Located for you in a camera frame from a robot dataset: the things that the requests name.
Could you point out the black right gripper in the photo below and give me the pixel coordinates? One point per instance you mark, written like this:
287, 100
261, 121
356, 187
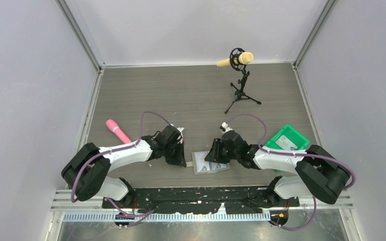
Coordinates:
214, 154

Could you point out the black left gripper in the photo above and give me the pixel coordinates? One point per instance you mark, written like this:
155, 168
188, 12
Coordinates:
179, 160

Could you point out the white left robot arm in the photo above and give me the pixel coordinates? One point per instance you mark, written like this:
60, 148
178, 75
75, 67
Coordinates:
87, 172

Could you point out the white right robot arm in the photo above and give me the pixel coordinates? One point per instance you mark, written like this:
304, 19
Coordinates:
314, 172

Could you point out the card inside green bin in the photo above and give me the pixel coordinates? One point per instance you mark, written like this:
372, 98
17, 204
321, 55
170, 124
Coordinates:
286, 144

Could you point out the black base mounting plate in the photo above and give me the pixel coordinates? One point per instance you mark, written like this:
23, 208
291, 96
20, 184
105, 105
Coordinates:
200, 200

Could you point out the black tripod microphone stand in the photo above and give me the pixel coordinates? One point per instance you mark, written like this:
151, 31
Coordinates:
239, 92

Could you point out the pink cylindrical toy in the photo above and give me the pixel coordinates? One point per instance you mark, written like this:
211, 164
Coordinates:
115, 129

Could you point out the green plastic bin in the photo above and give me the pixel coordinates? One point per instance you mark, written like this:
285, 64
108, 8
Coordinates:
292, 134

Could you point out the yellow foam microphone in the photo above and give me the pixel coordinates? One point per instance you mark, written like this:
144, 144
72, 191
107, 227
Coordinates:
236, 60

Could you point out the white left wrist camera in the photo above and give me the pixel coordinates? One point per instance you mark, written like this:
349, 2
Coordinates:
180, 135

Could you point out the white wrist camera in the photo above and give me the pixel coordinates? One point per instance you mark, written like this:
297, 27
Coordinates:
180, 135
224, 128

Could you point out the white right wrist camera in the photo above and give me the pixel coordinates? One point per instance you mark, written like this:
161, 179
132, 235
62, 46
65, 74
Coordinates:
224, 128

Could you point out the aluminium frame rail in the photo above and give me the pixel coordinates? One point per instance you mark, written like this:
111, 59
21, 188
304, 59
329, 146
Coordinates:
92, 211

